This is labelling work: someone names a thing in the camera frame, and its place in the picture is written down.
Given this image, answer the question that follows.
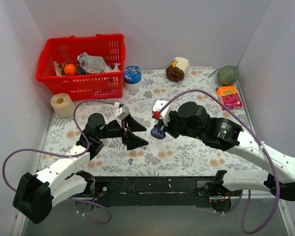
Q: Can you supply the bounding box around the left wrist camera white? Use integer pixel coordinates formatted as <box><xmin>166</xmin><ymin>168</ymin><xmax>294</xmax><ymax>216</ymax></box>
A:
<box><xmin>114</xmin><ymin>102</ymin><xmax>129</xmax><ymax>126</ymax></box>

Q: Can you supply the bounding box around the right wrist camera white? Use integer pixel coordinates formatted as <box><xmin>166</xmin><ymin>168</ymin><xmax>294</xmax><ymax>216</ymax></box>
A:
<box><xmin>152</xmin><ymin>100</ymin><xmax>174</xmax><ymax>126</ymax></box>

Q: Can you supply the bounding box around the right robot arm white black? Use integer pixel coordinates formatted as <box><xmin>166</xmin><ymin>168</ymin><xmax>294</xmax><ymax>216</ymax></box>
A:
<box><xmin>161</xmin><ymin>102</ymin><xmax>295</xmax><ymax>201</ymax></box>

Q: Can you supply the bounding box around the floral table mat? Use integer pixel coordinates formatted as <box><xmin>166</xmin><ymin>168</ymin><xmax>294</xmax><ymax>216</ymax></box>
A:
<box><xmin>37</xmin><ymin>68</ymin><xmax>266</xmax><ymax>177</ymax></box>

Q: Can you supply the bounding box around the green textured melon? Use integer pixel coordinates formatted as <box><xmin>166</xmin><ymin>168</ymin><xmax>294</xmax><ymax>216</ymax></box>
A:
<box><xmin>208</xmin><ymin>65</ymin><xmax>239</xmax><ymax>86</ymax></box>

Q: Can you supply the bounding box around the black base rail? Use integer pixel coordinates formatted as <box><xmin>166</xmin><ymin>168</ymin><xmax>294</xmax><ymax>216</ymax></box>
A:
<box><xmin>63</xmin><ymin>172</ymin><xmax>241</xmax><ymax>213</ymax></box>

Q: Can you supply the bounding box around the orange fruit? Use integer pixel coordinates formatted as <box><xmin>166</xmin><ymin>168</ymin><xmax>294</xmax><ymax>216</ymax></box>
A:
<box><xmin>63</xmin><ymin>64</ymin><xmax>77</xmax><ymax>76</ymax></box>

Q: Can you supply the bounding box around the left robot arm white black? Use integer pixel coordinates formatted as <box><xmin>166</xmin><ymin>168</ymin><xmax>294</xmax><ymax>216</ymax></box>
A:
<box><xmin>12</xmin><ymin>113</ymin><xmax>148</xmax><ymax>224</ymax></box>

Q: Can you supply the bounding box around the lavender earbud charging case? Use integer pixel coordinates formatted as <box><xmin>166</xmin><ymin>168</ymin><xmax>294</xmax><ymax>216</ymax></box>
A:
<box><xmin>150</xmin><ymin>124</ymin><xmax>166</xmax><ymax>140</ymax></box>

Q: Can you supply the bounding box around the blue white wipes tub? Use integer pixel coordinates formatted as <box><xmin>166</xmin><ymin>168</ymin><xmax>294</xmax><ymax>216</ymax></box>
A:
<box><xmin>123</xmin><ymin>65</ymin><xmax>143</xmax><ymax>91</ymax></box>

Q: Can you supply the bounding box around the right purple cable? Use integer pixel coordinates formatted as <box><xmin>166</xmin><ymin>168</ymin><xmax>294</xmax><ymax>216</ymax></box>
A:
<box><xmin>159</xmin><ymin>89</ymin><xmax>281</xmax><ymax>234</ymax></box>

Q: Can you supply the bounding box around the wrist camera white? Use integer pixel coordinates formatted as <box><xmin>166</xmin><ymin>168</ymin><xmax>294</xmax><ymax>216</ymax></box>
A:
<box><xmin>152</xmin><ymin>100</ymin><xmax>174</xmax><ymax>126</ymax></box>
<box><xmin>114</xmin><ymin>102</ymin><xmax>129</xmax><ymax>126</ymax></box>

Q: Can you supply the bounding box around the white pump bottle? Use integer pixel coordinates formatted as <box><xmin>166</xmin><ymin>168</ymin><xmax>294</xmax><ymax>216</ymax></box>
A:
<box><xmin>111</xmin><ymin>63</ymin><xmax>121</xmax><ymax>73</ymax></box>

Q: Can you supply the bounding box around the brown cream towel roll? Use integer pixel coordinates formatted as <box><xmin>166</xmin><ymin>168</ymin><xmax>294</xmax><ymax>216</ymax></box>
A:
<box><xmin>166</xmin><ymin>57</ymin><xmax>190</xmax><ymax>83</ymax></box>

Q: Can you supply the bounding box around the beige paper roll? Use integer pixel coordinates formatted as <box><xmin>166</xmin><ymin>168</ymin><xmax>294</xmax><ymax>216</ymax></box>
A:
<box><xmin>50</xmin><ymin>93</ymin><xmax>75</xmax><ymax>118</ymax></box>

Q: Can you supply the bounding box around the crumpled grey plastic bag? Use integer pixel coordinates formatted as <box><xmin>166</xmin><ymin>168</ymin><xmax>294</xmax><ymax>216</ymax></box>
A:
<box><xmin>77</xmin><ymin>52</ymin><xmax>112</xmax><ymax>74</ymax></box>

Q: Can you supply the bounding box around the orange pink sponge box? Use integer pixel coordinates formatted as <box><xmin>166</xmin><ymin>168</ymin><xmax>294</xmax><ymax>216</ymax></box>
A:
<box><xmin>216</xmin><ymin>85</ymin><xmax>242</xmax><ymax>110</ymax></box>

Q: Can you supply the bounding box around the red plastic shopping basket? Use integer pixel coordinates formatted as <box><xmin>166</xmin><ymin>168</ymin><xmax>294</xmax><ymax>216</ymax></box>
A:
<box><xmin>36</xmin><ymin>34</ymin><xmax>126</xmax><ymax>101</ymax></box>

